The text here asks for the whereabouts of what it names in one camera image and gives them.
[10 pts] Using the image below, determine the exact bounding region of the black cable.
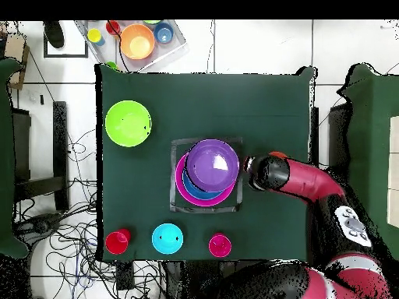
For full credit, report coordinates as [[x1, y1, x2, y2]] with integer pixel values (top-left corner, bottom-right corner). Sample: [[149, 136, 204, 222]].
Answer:
[[106, 19, 130, 73]]

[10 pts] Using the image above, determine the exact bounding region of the black table leg frame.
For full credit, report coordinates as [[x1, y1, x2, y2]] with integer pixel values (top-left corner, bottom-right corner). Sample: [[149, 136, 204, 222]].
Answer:
[[12, 100, 70, 213], [311, 102, 351, 171]]

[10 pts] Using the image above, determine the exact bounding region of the large orange bowl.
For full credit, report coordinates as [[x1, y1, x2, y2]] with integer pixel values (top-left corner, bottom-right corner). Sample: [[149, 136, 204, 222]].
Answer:
[[119, 23, 156, 61]]

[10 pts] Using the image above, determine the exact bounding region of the black floor device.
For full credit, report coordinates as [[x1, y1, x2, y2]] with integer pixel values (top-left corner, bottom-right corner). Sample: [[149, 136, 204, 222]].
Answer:
[[16, 213, 63, 237]]

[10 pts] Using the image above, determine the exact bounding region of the small cyan bowl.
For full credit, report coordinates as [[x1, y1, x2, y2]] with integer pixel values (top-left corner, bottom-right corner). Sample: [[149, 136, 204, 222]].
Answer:
[[151, 223, 185, 255]]

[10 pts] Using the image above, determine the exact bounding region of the green covered side table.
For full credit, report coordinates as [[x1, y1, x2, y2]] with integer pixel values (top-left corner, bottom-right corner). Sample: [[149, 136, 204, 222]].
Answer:
[[0, 58, 30, 259], [337, 63, 399, 261]]

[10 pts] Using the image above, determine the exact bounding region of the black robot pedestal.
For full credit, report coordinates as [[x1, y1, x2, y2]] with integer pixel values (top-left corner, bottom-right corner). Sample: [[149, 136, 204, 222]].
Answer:
[[163, 260, 238, 299]]

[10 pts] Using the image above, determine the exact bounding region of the dark green table cloth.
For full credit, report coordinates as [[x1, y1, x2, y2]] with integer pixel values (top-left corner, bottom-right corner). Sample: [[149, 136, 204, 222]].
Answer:
[[94, 63, 319, 263]]

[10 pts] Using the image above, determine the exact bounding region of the red cup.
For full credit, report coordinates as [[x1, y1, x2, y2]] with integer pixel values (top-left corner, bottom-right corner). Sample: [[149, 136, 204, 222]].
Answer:
[[104, 227, 132, 255], [105, 20, 122, 37]]

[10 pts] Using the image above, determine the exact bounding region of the clear plastic tray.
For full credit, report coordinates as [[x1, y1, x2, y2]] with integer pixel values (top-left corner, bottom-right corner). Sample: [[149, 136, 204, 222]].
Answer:
[[76, 19, 188, 73]]

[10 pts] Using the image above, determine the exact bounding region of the person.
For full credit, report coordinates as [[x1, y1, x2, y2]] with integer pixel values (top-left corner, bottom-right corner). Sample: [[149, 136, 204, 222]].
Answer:
[[41, 20, 65, 49]]

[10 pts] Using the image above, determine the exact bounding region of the beige box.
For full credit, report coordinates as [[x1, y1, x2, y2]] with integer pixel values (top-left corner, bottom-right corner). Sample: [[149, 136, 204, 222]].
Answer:
[[386, 115, 399, 228]]

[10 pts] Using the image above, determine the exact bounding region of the large green bowl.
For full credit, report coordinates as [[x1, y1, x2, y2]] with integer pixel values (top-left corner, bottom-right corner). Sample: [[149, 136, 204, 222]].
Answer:
[[104, 100, 153, 148]]

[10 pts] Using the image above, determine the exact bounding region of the purple bowl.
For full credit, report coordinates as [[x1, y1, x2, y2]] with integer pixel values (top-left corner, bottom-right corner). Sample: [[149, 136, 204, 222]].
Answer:
[[185, 139, 240, 193]]

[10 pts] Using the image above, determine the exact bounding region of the blue cup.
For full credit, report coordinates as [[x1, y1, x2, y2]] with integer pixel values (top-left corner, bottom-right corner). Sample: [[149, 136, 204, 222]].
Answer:
[[154, 22, 175, 44]]

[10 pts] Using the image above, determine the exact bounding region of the tangle of floor cables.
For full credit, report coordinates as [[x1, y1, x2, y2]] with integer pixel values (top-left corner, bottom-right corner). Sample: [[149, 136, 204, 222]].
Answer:
[[13, 128, 175, 299]]

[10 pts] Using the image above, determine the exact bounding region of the large blue bowl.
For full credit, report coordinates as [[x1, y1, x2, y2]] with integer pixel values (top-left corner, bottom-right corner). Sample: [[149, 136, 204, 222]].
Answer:
[[182, 169, 225, 201]]

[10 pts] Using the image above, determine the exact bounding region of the pink cup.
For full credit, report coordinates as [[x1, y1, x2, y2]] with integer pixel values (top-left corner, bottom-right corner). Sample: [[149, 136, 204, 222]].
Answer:
[[208, 232, 232, 259]]

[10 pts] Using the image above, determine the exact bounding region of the yellow cup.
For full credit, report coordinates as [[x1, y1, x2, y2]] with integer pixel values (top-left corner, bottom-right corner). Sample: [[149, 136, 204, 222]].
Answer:
[[87, 28, 106, 47]]

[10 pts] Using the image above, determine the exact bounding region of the brown cardboard box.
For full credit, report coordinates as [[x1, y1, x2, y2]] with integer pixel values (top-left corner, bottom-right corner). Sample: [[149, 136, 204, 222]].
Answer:
[[4, 30, 30, 91]]

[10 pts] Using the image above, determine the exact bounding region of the large pink bowl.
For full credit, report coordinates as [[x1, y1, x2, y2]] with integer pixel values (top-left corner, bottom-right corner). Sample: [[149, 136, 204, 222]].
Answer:
[[175, 152, 237, 207]]

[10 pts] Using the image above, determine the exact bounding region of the black power strip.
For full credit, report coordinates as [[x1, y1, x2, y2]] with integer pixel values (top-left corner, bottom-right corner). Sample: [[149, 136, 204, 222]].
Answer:
[[115, 261, 136, 290]]

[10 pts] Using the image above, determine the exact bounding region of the black floor tape frame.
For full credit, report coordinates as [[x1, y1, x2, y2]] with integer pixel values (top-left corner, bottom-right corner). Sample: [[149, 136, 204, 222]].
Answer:
[[43, 29, 89, 59]]

